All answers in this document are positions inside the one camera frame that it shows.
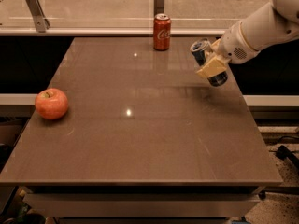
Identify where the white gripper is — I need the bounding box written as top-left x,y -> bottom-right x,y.
196,21 -> 260,78

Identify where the blue silver redbull can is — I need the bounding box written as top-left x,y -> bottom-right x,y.
190,38 -> 228,87

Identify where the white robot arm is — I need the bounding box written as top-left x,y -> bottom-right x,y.
190,0 -> 299,78

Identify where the red coca-cola can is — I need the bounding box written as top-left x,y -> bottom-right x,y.
153,13 -> 171,51

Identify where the black chair base leg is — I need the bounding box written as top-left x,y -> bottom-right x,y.
276,145 -> 299,169

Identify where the glass railing panel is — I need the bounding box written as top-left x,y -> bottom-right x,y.
0,0 -> 270,29

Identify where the red apple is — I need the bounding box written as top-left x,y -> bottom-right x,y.
35,88 -> 68,120

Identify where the middle metal railing bracket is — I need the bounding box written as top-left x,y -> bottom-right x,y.
153,0 -> 164,15

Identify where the metal railing bracket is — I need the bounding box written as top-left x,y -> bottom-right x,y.
25,0 -> 50,33
153,0 -> 164,15

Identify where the left metal railing bracket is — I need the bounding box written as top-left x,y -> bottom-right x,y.
25,0 -> 50,33

